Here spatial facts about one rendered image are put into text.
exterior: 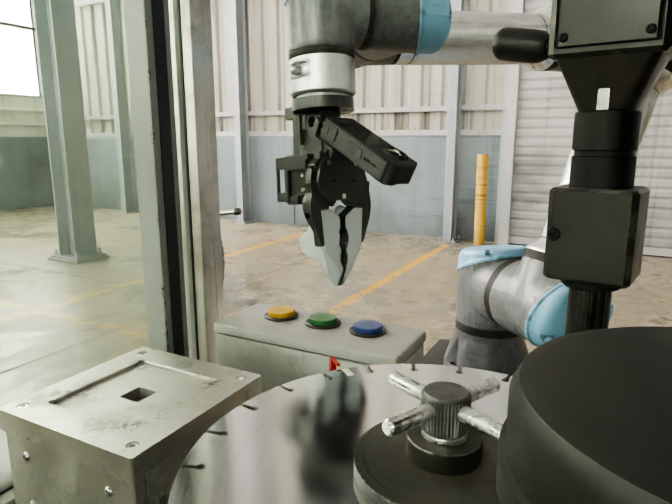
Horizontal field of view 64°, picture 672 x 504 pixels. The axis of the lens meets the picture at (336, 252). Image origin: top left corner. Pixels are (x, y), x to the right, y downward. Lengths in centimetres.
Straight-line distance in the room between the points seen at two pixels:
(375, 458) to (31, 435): 35
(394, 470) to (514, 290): 53
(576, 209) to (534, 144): 593
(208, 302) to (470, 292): 42
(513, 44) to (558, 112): 585
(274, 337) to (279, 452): 37
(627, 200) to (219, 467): 28
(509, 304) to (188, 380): 47
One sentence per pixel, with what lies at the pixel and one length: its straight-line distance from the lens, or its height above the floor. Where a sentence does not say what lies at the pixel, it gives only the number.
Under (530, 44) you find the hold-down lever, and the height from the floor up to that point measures 121.
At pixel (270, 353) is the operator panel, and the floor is 87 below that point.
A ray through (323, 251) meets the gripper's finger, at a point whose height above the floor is 103.
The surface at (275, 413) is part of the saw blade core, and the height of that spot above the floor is 95.
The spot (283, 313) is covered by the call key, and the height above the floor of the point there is 91.
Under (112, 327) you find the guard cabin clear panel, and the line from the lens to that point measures 73.
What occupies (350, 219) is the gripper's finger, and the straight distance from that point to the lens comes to 62.
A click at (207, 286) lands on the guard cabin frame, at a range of 82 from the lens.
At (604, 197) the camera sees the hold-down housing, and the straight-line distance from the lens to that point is 31.
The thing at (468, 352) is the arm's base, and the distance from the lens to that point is 95.
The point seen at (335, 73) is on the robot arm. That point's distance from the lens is 61.
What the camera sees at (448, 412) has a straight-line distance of 33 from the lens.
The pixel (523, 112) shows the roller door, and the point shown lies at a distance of 627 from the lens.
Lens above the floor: 115
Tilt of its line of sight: 12 degrees down
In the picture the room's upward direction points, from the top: straight up
